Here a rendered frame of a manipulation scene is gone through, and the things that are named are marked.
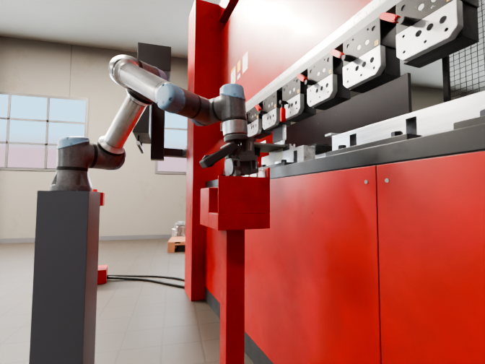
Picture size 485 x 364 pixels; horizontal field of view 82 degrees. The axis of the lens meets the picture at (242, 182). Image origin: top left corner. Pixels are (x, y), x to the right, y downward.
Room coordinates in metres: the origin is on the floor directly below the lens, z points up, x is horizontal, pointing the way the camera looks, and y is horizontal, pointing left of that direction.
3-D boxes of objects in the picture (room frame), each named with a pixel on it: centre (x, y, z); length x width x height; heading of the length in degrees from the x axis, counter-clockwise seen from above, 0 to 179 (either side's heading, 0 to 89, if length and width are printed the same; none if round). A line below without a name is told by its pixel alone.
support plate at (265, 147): (1.33, -0.05, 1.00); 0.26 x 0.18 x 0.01; 112
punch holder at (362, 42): (0.86, -0.40, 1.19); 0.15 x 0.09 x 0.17; 22
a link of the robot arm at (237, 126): (0.84, 0.02, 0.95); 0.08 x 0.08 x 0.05
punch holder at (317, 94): (1.04, -0.32, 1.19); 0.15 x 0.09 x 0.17; 22
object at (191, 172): (2.36, 0.03, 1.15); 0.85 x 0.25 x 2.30; 112
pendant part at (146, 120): (2.29, 0.83, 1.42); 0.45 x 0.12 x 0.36; 15
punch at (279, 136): (1.39, -0.18, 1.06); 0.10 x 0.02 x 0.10; 22
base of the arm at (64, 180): (1.17, 0.72, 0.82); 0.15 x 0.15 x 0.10
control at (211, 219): (0.89, 0.03, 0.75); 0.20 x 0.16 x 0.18; 23
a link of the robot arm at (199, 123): (0.88, 0.12, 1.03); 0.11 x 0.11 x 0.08; 54
